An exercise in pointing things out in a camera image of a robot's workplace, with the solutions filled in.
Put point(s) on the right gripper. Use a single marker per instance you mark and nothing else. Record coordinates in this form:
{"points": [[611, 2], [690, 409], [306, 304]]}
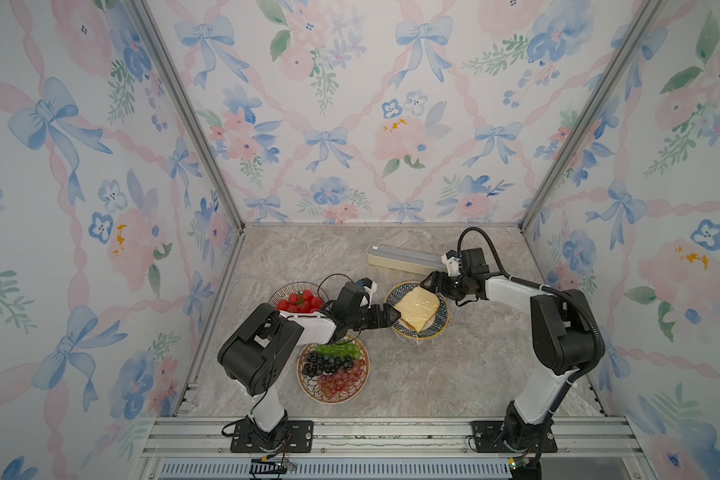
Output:
{"points": [[441, 288]]}

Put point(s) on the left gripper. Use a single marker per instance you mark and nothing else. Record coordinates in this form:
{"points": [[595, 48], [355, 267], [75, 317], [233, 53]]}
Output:
{"points": [[385, 322]]}

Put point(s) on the clear plastic wrap sheet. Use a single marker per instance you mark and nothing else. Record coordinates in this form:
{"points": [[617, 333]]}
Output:
{"points": [[417, 312]]}

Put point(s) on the blue yellow-rimmed plate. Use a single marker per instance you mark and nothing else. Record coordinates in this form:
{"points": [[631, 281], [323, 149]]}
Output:
{"points": [[417, 312]]}

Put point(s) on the plastic wrap dispenser box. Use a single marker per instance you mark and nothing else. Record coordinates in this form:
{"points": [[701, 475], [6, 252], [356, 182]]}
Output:
{"points": [[404, 260]]}

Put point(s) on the patterned fruit plate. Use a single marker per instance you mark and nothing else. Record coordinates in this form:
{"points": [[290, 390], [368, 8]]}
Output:
{"points": [[310, 385]]}

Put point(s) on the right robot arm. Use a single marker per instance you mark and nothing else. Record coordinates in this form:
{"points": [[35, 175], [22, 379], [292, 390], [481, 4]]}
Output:
{"points": [[565, 338]]}

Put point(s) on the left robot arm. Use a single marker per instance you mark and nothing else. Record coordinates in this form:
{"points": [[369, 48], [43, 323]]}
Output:
{"points": [[255, 355]]}

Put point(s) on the glass plate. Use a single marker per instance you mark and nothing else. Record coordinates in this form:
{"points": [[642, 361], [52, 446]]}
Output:
{"points": [[296, 286]]}

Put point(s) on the bread slices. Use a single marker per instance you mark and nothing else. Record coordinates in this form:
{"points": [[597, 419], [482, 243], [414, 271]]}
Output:
{"points": [[418, 308]]}

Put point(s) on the green grapes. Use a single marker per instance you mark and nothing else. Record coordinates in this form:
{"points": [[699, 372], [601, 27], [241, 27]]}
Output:
{"points": [[344, 350]]}

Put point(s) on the red strawberries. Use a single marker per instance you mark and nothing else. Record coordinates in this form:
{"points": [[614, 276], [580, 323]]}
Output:
{"points": [[302, 301]]}

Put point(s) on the black grapes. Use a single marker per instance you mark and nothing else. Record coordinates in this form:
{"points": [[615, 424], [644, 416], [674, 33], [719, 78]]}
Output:
{"points": [[316, 365]]}

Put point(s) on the red grapes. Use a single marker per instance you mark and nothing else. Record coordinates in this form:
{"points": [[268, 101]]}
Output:
{"points": [[345, 382]]}

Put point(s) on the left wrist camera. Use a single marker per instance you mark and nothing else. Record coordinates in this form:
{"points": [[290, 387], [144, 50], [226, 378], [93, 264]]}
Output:
{"points": [[369, 288]]}

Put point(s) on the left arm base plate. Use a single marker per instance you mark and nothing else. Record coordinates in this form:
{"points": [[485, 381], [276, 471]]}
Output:
{"points": [[291, 436]]}

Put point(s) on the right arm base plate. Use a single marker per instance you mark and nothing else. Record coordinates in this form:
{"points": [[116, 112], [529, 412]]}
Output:
{"points": [[486, 435]]}

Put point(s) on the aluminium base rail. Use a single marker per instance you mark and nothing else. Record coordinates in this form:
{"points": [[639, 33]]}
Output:
{"points": [[394, 448]]}

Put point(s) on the left aluminium corner post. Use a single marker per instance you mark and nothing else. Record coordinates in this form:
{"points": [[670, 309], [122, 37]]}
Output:
{"points": [[155, 44]]}

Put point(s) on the aluminium corner post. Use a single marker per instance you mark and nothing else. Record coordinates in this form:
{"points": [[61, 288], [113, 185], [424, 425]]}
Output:
{"points": [[634, 36], [155, 44]]}

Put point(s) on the right aluminium corner post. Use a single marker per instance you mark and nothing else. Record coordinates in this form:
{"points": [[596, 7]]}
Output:
{"points": [[634, 36]]}

